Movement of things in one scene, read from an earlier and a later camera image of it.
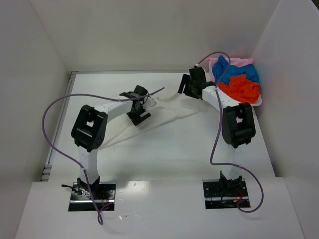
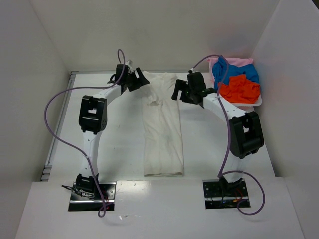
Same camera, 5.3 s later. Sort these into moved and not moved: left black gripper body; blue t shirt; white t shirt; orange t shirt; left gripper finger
Moved: left black gripper body; left gripper finger; white t shirt
Not moved: orange t shirt; blue t shirt
